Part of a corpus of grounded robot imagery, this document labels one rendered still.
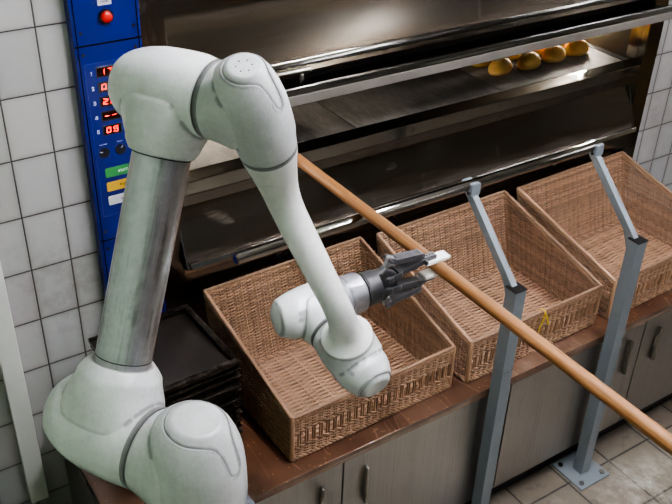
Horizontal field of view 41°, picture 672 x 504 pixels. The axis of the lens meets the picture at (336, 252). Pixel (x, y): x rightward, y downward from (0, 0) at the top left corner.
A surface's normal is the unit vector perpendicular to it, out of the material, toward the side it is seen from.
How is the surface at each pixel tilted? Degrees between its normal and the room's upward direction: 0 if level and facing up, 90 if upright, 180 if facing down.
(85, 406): 63
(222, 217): 70
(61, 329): 90
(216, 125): 107
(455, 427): 90
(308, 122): 0
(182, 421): 6
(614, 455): 0
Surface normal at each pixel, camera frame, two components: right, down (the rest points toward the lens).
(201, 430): 0.10, -0.85
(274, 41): 0.52, 0.15
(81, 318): 0.55, 0.47
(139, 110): -0.47, 0.15
